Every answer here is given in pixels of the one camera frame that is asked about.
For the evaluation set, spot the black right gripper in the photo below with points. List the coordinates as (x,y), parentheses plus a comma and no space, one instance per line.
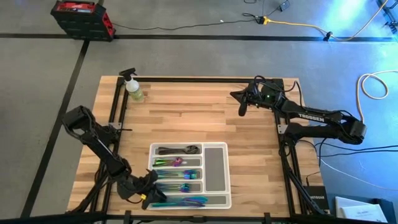
(264,96)

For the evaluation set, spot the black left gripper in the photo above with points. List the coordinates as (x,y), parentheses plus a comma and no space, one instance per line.
(150,189)

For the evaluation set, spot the iridescent table knife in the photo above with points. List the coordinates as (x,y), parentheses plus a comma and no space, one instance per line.
(196,199)
(174,204)
(180,200)
(200,201)
(186,202)

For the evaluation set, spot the iridescent spoon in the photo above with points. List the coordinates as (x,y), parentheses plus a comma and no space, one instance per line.
(177,161)
(190,175)
(164,172)

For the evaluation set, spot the small iridescent teaspoon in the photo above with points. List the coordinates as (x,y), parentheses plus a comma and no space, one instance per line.
(164,160)
(159,162)

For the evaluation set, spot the large black spoon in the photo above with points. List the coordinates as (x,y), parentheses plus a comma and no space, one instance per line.
(191,150)

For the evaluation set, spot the white cutlery tray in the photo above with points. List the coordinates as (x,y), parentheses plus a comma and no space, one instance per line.
(214,169)

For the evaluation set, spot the spray bottle with yellow liquid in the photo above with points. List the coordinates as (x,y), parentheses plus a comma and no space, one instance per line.
(135,91)

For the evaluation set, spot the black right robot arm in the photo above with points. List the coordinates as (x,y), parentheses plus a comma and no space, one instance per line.
(311,118)

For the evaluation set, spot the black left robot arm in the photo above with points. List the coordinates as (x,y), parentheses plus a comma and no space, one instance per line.
(99,146)

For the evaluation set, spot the black power plug block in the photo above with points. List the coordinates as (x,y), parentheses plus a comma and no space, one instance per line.
(258,19)

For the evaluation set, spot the black foot pedal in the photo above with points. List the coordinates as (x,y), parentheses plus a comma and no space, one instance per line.
(284,5)

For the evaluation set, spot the black network router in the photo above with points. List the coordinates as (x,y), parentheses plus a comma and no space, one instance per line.
(315,197)

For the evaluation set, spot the white paper booklet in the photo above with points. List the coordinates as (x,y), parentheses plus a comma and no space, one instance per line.
(357,211)

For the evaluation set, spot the black metal stand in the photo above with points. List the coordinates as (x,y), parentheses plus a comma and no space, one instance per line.
(390,15)

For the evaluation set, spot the red and black tool case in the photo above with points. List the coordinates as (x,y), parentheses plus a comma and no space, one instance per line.
(81,21)

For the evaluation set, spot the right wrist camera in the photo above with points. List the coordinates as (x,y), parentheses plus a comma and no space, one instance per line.
(242,109)

